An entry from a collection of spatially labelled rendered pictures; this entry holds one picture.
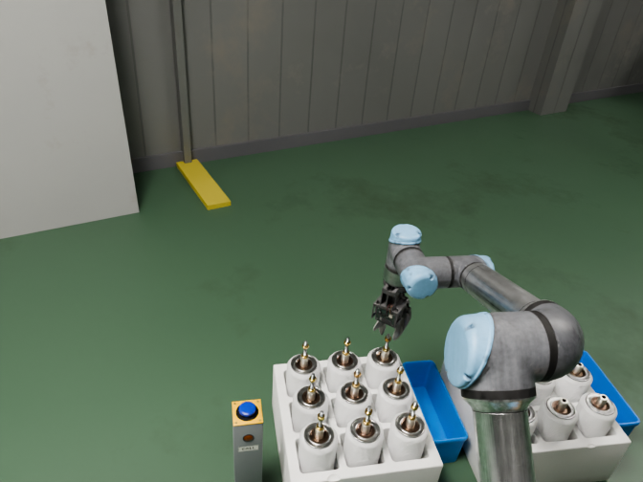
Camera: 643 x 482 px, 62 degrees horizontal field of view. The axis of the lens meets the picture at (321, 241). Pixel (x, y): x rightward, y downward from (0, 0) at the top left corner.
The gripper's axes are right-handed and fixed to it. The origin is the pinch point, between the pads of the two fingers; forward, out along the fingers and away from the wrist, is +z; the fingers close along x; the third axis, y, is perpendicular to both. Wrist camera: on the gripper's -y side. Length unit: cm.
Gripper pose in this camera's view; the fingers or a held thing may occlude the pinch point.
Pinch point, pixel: (389, 332)
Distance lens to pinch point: 154.7
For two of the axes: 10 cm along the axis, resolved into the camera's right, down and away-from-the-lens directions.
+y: -5.3, 4.4, -7.3
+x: 8.5, 3.4, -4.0
